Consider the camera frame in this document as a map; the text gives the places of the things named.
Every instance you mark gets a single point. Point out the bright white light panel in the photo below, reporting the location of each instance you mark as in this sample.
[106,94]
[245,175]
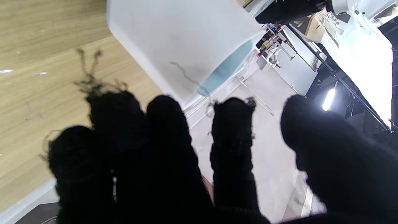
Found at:
[363,62]

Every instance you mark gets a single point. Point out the white divided toothbrush holder cup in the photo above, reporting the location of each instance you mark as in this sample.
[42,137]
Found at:
[180,40]

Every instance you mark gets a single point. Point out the small studio tube lamp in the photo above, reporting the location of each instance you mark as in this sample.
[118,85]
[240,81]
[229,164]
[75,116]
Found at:
[328,99]

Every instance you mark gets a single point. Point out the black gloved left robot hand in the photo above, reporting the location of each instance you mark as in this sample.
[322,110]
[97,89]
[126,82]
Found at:
[289,9]

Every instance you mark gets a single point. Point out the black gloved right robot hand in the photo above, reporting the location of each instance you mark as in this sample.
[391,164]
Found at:
[155,174]

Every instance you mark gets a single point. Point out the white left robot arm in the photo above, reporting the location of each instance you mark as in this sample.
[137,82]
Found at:
[339,6]

